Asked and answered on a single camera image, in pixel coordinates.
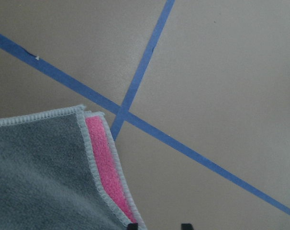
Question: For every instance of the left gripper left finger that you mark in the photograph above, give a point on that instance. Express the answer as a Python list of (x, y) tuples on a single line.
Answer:
[(132, 226)]

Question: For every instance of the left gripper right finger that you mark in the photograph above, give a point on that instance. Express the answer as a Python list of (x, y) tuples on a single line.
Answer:
[(186, 226)]

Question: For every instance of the pink and grey towel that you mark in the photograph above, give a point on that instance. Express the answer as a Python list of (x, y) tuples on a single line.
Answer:
[(60, 170)]

